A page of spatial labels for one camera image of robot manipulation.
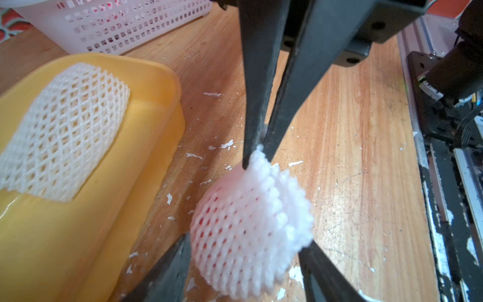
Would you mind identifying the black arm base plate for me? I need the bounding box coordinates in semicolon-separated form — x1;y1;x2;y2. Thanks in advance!
407;51;482;301

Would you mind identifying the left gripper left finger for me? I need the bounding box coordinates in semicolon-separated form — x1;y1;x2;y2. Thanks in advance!
122;233;191;302

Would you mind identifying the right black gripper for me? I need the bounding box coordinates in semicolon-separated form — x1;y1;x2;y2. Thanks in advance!
214;0;431;170

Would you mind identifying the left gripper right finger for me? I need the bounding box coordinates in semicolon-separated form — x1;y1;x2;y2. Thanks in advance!
298;241;364;302

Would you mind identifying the yellow plastic tray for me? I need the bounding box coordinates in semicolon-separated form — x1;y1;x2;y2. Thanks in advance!
1;54;185;301

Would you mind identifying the pink plastic basket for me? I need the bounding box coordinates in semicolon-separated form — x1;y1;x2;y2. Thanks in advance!
1;0;212;55

